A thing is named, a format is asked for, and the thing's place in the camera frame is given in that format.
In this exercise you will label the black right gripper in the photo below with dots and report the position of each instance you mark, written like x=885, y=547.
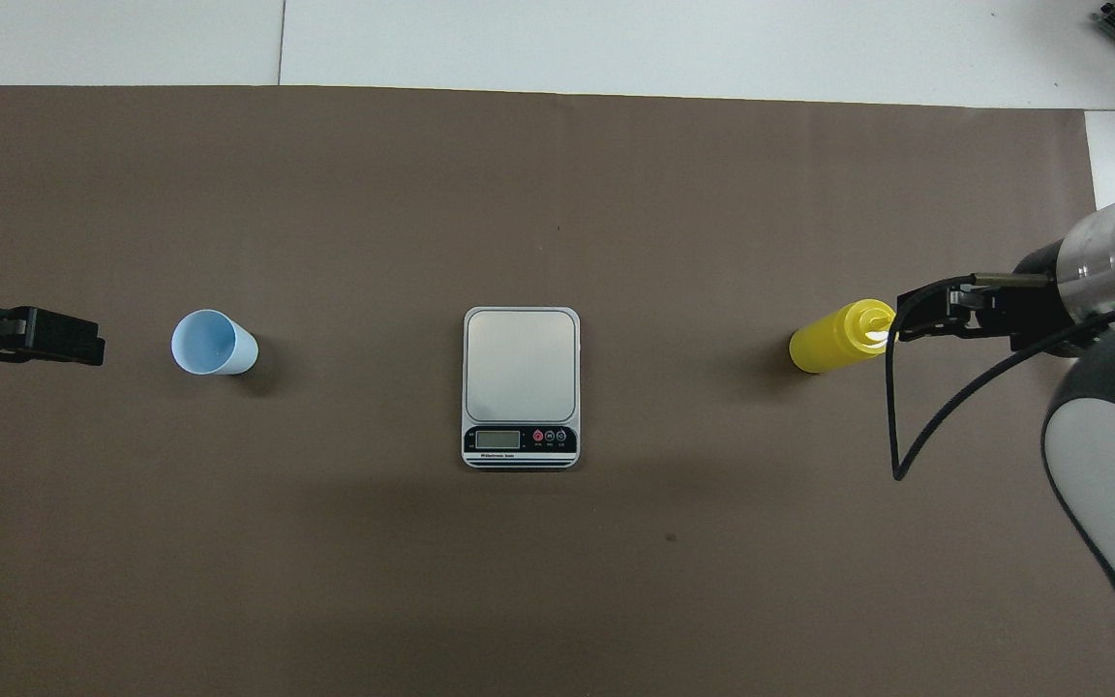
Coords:
x=1037, y=310

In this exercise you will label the yellow squeeze bottle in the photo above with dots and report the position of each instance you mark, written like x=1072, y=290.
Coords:
x=828, y=344

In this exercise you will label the light blue plastic cup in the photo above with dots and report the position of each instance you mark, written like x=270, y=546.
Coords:
x=214, y=344

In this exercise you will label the silver digital kitchen scale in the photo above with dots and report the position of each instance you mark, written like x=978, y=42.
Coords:
x=521, y=363

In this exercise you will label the brown table mat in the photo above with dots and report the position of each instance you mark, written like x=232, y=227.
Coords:
x=422, y=194

